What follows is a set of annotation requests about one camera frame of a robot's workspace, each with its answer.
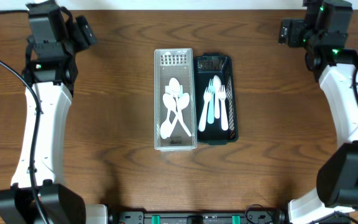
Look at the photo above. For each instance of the white plastic fork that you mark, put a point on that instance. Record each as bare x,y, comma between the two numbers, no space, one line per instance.
207,98
222,98

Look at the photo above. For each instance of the pale pink plastic spoon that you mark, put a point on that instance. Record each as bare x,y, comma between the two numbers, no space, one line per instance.
217,85

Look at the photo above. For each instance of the mint green plastic fork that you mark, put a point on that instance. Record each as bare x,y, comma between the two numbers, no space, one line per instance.
210,116

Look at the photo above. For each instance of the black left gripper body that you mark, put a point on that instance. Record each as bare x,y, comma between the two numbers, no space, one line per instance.
41,18

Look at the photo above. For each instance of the clear perforated plastic basket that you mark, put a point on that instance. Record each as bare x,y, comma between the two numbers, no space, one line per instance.
174,63

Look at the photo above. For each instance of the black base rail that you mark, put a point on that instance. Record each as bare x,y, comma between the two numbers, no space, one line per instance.
254,214

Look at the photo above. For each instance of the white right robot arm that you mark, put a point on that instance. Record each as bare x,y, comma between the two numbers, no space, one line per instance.
335,195

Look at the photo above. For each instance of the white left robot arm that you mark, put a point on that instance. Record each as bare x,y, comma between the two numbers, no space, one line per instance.
38,193

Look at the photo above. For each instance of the dark green perforated basket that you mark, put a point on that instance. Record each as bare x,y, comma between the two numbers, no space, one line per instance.
206,67

